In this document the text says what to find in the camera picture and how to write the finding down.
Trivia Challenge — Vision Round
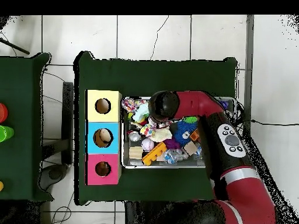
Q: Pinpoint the green cup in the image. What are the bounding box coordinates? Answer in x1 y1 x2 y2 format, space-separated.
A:
0 125 15 143

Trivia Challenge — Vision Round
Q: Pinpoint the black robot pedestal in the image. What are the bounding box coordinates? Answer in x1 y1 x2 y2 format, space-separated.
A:
124 201 187 224

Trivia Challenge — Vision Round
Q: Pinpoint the red round cap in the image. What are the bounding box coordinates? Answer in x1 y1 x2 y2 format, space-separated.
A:
0 102 9 124

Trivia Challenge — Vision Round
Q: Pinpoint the orange plastic toy piece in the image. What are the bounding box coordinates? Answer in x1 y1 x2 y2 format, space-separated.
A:
189 129 201 143

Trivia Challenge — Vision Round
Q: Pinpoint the green cloth table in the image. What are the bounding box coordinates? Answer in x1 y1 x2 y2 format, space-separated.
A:
74 50 240 206
0 52 53 202

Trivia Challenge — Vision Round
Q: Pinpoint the black rod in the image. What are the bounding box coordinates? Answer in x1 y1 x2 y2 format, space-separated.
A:
0 37 30 55

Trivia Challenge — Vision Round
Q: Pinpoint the cream waffle cloth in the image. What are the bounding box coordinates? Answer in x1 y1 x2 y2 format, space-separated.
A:
149 127 173 144

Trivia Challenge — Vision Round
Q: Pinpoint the orange plastic tray block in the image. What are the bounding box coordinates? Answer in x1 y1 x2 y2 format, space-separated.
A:
142 142 168 167

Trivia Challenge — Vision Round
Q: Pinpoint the brown wooden cube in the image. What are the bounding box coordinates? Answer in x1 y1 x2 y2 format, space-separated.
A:
183 142 199 157

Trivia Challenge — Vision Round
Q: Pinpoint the wire mesh bin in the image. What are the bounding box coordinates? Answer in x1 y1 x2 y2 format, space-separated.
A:
121 97 237 170

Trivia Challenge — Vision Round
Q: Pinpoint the black floor stand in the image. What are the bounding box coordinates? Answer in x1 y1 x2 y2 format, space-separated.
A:
41 82 75 185

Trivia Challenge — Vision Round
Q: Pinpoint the colourful polka-dot cloth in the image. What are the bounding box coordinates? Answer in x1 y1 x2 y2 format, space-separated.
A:
122 97 147 113

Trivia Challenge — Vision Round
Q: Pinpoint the wooden box with three holes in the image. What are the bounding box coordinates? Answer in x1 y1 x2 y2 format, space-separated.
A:
85 89 123 186

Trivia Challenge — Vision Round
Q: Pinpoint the mint green cloth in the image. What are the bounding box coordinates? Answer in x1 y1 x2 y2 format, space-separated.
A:
132 103 151 124

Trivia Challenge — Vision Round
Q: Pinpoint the blue furry googly-eyed toy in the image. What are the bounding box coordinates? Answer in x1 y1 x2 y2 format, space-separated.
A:
170 120 199 147

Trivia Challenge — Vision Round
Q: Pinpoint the black cable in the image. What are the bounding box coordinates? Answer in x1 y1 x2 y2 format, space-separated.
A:
235 100 299 141

